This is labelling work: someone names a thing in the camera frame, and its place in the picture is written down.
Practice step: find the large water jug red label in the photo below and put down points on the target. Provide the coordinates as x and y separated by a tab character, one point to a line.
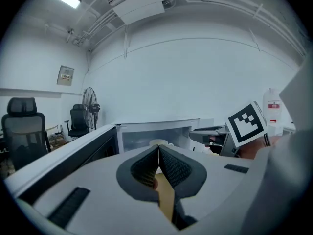
272	98

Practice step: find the cream ceramic mug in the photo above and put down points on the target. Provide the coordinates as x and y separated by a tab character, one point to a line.
159	141

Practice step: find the black mesh headrest office chair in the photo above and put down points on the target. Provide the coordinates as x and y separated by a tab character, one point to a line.
23	131

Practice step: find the wooden table white legs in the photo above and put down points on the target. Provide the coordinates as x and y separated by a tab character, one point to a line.
166	199

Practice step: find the light wooden round table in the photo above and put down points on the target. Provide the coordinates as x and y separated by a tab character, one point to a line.
52	128

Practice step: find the grey wall electrical panel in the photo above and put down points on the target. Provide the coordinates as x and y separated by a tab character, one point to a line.
65	75

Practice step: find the white air conditioner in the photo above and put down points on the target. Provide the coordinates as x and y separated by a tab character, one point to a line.
141	5

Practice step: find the person's right forearm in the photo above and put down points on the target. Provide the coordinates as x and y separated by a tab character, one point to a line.
256	148

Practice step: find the white water dispenser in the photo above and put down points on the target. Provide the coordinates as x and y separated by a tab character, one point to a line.
275	130

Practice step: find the black standing floor fan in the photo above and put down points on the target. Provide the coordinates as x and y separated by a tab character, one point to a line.
90	106

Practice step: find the person's grey shirt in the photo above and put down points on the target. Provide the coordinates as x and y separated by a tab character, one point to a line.
288	180

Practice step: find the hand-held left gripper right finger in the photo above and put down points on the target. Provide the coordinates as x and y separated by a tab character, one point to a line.
210	180

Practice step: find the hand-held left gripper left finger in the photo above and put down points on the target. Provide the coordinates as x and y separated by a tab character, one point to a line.
102	192

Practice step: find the black padded office chair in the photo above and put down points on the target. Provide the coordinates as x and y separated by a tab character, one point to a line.
78	124

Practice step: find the white desk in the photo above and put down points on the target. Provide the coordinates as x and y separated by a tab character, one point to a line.
288	130

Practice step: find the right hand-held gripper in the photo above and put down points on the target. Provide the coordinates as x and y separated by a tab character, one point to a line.
245	124

